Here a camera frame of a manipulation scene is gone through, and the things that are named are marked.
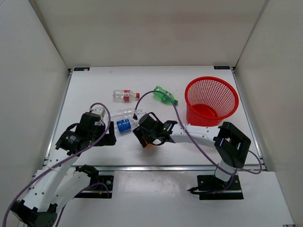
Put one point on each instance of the aluminium table edge rail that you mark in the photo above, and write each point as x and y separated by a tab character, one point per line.
156	168

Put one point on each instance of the clear unlabelled plastic bottle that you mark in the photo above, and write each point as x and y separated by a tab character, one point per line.
122	114

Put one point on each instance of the green plastic bottle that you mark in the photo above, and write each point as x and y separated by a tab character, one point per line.
164	95

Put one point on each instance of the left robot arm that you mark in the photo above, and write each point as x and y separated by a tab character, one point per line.
47	196

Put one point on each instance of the red label clear bottle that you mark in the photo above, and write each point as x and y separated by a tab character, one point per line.
125	95

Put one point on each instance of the corner dark label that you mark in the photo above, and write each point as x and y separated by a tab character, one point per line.
222	67
81	69

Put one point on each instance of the blue label clear bottle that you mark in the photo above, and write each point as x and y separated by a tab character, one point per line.
125	125

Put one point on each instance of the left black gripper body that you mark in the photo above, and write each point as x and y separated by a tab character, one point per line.
95	135

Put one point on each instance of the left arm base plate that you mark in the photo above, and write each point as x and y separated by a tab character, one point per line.
99	188

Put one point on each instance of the right corner dark label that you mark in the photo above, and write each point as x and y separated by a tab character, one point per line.
222	67

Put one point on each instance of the left corner dark label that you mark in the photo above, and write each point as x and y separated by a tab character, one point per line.
81	69

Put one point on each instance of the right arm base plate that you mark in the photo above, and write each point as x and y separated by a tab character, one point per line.
211	188

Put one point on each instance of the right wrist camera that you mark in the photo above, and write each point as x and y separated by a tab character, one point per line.
140	114

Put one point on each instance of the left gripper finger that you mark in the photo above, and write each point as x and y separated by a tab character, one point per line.
106	141
112	129

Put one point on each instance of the red mesh plastic bin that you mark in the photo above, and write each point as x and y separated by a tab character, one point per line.
209	101

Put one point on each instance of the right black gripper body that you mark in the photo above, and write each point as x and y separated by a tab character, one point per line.
153	132

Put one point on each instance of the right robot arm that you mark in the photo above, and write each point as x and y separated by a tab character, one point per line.
231	144

